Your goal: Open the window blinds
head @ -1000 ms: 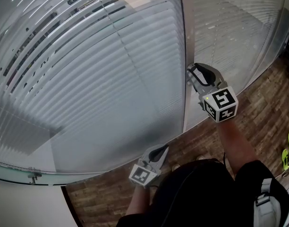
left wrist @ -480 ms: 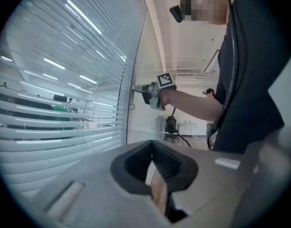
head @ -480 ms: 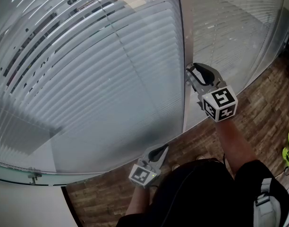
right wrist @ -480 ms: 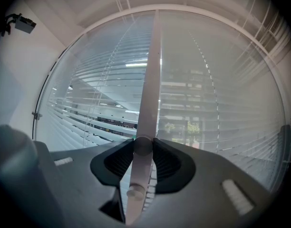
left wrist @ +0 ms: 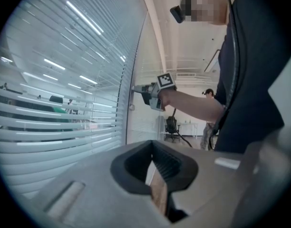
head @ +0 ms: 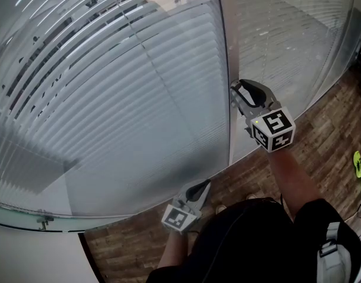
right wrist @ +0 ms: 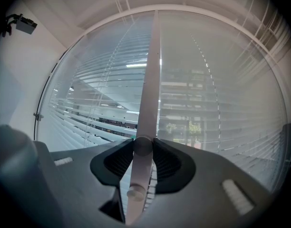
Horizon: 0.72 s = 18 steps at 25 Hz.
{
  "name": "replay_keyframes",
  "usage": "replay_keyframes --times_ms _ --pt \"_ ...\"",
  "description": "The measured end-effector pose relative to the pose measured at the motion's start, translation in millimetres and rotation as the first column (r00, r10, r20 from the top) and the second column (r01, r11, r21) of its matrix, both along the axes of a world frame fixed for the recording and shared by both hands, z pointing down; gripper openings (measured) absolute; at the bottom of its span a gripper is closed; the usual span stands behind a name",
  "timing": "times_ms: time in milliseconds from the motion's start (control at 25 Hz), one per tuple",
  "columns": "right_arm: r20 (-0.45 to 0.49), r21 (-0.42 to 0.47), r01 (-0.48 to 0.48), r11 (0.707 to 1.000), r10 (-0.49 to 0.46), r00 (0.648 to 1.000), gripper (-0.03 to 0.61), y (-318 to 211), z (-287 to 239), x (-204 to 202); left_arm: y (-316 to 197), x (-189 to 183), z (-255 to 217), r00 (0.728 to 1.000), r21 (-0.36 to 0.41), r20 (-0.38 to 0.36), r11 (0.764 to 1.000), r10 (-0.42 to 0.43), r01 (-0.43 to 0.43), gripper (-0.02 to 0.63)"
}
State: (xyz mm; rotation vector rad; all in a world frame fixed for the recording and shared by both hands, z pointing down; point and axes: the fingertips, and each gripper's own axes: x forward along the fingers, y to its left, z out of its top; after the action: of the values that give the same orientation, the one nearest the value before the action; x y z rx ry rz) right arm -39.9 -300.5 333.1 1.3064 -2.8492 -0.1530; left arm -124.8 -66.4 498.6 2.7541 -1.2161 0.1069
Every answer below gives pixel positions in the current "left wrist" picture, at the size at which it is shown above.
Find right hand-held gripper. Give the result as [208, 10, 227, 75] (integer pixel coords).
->
[132, 72, 178, 112]

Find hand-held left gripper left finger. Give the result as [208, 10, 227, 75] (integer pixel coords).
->
[110, 140, 153, 195]

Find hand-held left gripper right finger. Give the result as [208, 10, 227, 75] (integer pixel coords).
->
[151, 140, 199, 192]

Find white window blinds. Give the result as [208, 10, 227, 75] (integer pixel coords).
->
[0, 0, 149, 200]

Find person's right forearm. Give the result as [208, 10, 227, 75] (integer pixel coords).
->
[159, 89, 226, 124]

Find black office chair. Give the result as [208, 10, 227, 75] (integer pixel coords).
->
[164, 116, 182, 142]

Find person's head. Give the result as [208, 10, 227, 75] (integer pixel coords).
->
[180, 0, 229, 26]

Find person's dark shirt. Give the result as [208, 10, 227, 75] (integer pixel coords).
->
[213, 0, 291, 154]

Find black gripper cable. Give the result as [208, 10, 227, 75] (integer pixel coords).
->
[171, 107, 193, 149]

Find black head camera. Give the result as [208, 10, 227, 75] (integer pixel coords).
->
[169, 5, 185, 24]

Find black head camera cable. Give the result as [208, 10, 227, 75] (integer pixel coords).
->
[208, 0, 241, 152]

